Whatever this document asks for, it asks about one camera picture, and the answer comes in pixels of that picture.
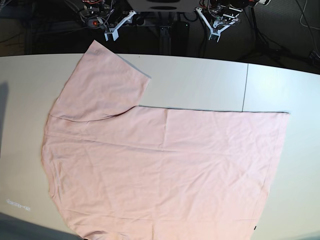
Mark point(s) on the black power adapter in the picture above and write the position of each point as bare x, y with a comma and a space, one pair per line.
180, 29

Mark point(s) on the aluminium table leg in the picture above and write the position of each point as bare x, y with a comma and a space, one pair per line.
164, 41

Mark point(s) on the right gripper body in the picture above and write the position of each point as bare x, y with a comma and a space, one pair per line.
136, 18

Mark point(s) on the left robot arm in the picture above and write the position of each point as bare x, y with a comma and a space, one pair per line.
224, 6

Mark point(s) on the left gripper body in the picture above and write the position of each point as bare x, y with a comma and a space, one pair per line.
224, 16

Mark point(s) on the grey box under table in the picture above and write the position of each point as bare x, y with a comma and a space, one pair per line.
185, 6

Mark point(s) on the pink T-shirt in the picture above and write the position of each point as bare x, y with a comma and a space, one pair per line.
120, 171

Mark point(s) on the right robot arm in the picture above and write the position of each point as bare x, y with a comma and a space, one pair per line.
106, 15

